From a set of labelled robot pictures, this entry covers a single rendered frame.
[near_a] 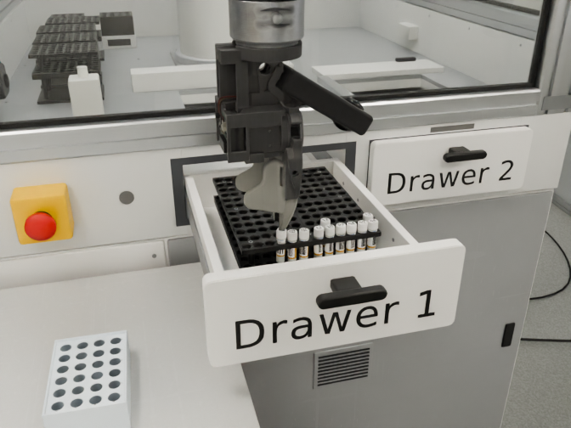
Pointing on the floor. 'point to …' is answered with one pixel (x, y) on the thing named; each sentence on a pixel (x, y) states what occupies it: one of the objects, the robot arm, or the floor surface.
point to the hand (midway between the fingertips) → (285, 214)
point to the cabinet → (380, 346)
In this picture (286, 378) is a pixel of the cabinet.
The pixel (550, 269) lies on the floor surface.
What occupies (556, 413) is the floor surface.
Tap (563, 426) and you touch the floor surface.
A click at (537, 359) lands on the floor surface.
